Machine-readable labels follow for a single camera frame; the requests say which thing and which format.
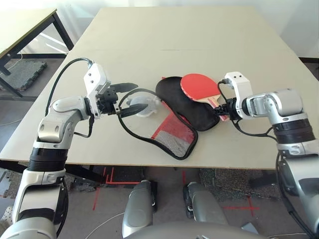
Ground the black red paddle case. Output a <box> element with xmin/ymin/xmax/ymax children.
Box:
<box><xmin>117</xmin><ymin>76</ymin><xmax>221</xmax><ymax>161</ymax></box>

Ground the small grey floor box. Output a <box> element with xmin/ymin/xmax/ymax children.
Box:
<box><xmin>240</xmin><ymin>222</ymin><xmax>259</xmax><ymax>235</ymax></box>

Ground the black-framed side table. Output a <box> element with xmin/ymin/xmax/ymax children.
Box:
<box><xmin>0</xmin><ymin>8</ymin><xmax>75</xmax><ymax>102</ymax></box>

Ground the silver robot leg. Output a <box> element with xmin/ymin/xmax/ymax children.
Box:
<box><xmin>122</xmin><ymin>179</ymin><xmax>158</xmax><ymax>235</ymax></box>
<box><xmin>183</xmin><ymin>181</ymin><xmax>229</xmax><ymax>225</ymax></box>

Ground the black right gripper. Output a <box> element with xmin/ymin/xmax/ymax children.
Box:
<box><xmin>214</xmin><ymin>98</ymin><xmax>237</xmax><ymax>120</ymax></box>

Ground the white floor cable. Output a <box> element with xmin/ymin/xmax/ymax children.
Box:
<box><xmin>87</xmin><ymin>211</ymin><xmax>125</xmax><ymax>239</ymax></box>

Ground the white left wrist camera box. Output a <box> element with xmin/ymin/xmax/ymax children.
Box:
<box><xmin>83</xmin><ymin>63</ymin><xmax>112</xmax><ymax>118</ymax></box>

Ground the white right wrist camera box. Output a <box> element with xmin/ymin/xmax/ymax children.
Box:
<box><xmin>224</xmin><ymin>71</ymin><xmax>251</xmax><ymax>120</ymax></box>

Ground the thin white wall cable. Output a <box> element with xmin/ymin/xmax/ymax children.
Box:
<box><xmin>9</xmin><ymin>53</ymin><xmax>24</xmax><ymax>73</ymax></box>

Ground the silver left robot leg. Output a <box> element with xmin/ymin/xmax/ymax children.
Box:
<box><xmin>122</xmin><ymin>179</ymin><xmax>158</xmax><ymax>235</ymax></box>

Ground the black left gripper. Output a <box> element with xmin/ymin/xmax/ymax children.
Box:
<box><xmin>96</xmin><ymin>82</ymin><xmax>150</xmax><ymax>118</ymax></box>

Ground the silver right robot leg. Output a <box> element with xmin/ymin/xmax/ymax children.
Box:
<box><xmin>183</xmin><ymin>181</ymin><xmax>229</xmax><ymax>225</ymax></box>

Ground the grey foam floor mat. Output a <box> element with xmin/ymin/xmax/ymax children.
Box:
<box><xmin>0</xmin><ymin>61</ymin><xmax>48</xmax><ymax>90</ymax></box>

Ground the grey plush keychain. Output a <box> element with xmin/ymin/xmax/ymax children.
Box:
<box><xmin>126</xmin><ymin>96</ymin><xmax>160</xmax><ymax>118</ymax></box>

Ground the red ping-pong paddle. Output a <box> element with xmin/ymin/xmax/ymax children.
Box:
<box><xmin>179</xmin><ymin>73</ymin><xmax>229</xmax><ymax>122</ymax></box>

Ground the grey robot torso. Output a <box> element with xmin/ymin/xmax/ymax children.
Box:
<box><xmin>122</xmin><ymin>221</ymin><xmax>260</xmax><ymax>239</ymax></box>

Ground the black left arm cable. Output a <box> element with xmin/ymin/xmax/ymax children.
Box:
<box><xmin>46</xmin><ymin>57</ymin><xmax>97</xmax><ymax>139</ymax></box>

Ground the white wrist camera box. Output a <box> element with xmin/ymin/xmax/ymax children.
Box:
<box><xmin>83</xmin><ymin>63</ymin><xmax>112</xmax><ymax>118</ymax></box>
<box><xmin>224</xmin><ymin>71</ymin><xmax>251</xmax><ymax>120</ymax></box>

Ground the dark speckled floor mat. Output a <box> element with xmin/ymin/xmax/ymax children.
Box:
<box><xmin>199</xmin><ymin>168</ymin><xmax>280</xmax><ymax>200</ymax></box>

